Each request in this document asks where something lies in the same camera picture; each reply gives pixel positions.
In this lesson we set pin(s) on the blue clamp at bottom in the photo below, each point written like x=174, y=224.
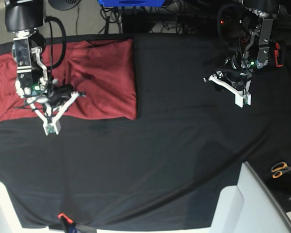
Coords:
x=69, y=226

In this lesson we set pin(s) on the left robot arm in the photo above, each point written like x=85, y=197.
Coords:
x=249, y=50

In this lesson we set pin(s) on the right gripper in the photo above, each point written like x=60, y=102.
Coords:
x=53, y=98

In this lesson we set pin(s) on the red long-sleeve T-shirt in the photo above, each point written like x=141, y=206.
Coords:
x=102, y=69

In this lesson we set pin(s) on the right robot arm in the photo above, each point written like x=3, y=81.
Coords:
x=34, y=80

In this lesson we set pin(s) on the yellow-handled scissors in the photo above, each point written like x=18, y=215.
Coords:
x=280, y=169

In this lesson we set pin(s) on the black and orange clamp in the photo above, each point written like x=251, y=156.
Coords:
x=279, y=53

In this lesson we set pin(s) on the black table cloth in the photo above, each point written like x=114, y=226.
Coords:
x=165, y=169

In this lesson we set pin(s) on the blue plastic box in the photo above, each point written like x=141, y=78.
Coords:
x=123, y=3

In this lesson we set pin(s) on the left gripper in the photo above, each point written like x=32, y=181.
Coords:
x=233, y=73

